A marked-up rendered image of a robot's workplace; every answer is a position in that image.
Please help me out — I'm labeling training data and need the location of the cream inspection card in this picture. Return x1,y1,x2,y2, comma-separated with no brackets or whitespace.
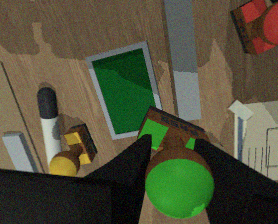
229,100,278,180

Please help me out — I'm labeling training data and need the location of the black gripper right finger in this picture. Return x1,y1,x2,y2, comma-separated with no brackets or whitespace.
194,138,278,224

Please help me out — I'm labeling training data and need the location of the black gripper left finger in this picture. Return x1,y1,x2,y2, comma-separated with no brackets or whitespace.
0,134,152,224

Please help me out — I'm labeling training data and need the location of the yellow hand stamp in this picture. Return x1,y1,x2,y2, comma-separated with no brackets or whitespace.
49,123,98,177

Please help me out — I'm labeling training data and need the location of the green ink pad in grey tray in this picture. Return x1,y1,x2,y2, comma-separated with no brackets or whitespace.
85,40,163,140

